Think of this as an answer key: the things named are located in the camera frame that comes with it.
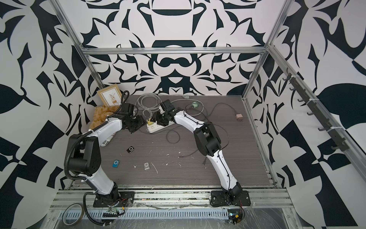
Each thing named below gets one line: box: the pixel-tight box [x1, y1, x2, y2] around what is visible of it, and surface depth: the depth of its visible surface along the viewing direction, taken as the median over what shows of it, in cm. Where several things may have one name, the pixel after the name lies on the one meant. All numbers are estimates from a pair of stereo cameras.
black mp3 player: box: [126, 145, 135, 155], surface depth 93 cm
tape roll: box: [62, 202, 84, 226], surface depth 72 cm
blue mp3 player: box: [111, 159, 120, 168], surface depth 87 cm
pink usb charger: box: [235, 113, 244, 122], surface depth 108 cm
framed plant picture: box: [97, 83, 122, 107], surface depth 107 cm
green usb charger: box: [191, 101, 200, 109], surface depth 116 cm
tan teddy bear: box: [89, 104, 121, 130], surface depth 101 cm
